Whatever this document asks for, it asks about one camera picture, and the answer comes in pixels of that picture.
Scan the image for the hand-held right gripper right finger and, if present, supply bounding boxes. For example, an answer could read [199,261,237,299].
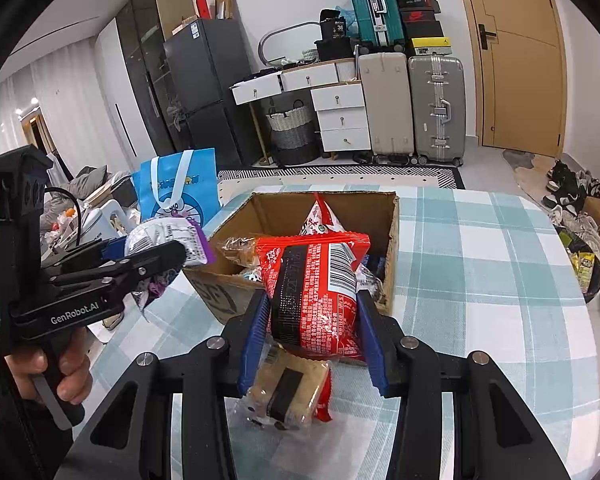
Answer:
[355,289,573,480]

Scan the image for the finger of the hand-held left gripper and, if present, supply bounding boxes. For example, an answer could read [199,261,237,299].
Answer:
[59,236,129,275]
[49,240,188,302]

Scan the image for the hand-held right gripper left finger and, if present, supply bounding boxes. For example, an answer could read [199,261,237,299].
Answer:
[55,290,273,480]

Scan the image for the silver and purple snack packet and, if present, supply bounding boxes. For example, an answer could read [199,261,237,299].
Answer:
[124,212,218,316]

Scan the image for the layered cake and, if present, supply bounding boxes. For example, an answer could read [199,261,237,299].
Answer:
[232,347,333,433]

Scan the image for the red and white snack packet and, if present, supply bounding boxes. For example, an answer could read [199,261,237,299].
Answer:
[255,232,373,422]

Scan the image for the bread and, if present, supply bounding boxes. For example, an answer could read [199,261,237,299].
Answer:
[216,235,261,273]

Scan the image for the brown cardboard box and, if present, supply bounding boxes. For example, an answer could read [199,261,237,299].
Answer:
[182,190,401,326]

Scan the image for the red triangular snack packet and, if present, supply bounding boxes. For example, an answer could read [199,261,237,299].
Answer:
[299,192,351,238]

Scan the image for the person's left forearm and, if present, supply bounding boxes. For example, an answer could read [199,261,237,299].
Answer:
[0,390,46,480]

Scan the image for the person's left hand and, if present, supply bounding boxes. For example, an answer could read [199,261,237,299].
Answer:
[5,327,94,403]

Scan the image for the white electric kettle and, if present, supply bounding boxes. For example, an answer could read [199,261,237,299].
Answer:
[77,199,131,248]

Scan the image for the silver printed snack packet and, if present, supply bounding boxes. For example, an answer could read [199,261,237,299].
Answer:
[358,255,387,307]

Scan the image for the grey cushion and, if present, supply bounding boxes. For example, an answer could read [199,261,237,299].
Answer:
[75,165,112,197]

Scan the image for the blue cartoon tote bag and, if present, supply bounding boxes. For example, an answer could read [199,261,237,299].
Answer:
[131,147,223,226]

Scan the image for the checked teal tablecloth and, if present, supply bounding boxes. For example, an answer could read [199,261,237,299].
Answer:
[87,182,600,480]

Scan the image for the white curtain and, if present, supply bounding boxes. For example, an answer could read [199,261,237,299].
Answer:
[27,35,131,196]

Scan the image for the black and white patterned rug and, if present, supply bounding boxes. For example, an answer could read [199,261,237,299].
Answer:
[217,165,466,191]

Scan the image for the dark grey refrigerator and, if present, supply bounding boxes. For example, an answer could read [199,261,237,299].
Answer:
[162,17,261,168]

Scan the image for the woven laundry basket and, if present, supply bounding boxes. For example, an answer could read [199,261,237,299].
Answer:
[266,100,316,166]

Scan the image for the dark glass cabinet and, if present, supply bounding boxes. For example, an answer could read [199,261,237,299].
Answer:
[115,0,196,158]

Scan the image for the black waste bag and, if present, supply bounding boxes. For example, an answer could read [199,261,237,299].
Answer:
[562,232,600,303]

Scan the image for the grey and brown door mat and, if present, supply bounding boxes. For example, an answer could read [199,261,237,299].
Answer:
[502,149,556,201]

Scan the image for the flat cardboard carton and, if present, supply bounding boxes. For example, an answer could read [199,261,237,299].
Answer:
[172,15,201,37]

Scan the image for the white dressing table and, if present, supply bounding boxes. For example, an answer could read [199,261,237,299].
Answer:
[230,57,373,163]

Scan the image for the beige suitcase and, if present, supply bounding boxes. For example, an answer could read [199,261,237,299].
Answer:
[357,51,416,157]

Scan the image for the silver suitcase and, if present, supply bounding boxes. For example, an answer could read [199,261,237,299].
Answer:
[407,55,467,167]

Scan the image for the scattered sneakers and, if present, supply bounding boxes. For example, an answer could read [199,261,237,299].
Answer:
[542,160,600,261]

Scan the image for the oval mirror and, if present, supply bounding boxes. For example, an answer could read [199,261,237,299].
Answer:
[257,21,323,63]

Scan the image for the small brown carton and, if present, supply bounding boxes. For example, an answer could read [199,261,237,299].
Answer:
[582,195,600,231]

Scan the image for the black storage box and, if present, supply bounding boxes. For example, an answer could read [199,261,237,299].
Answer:
[314,37,356,61]

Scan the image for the yellow and black shoe box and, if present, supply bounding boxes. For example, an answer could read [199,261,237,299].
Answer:
[410,36,453,57]

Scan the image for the blue plastic bag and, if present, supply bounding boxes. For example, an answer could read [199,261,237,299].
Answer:
[336,6,362,36]

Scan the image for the wooden door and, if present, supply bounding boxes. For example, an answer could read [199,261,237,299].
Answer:
[452,0,568,158]

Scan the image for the teal suitcase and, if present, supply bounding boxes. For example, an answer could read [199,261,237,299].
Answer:
[344,0,406,53]

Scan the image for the black shoe box red logo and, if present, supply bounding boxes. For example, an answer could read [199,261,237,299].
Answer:
[400,9,443,24]

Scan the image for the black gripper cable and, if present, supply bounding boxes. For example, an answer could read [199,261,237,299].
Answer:
[44,186,84,241]

